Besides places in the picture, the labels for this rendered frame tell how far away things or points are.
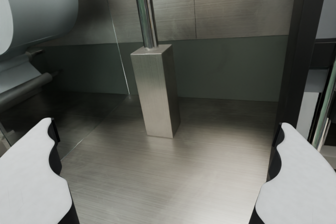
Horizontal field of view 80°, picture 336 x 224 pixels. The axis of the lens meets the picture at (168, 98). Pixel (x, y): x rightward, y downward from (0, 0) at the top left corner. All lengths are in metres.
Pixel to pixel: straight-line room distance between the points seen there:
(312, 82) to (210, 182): 0.31
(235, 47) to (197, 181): 0.46
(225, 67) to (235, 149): 0.31
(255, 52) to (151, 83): 0.38
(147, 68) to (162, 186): 0.30
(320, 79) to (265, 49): 0.44
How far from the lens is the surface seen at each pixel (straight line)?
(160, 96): 0.56
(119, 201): 0.52
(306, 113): 0.52
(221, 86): 0.81
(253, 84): 0.80
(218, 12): 0.73
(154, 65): 0.53
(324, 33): 0.31
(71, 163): 0.67
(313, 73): 0.33
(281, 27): 0.74
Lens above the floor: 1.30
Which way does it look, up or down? 28 degrees down
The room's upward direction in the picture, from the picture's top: 8 degrees counter-clockwise
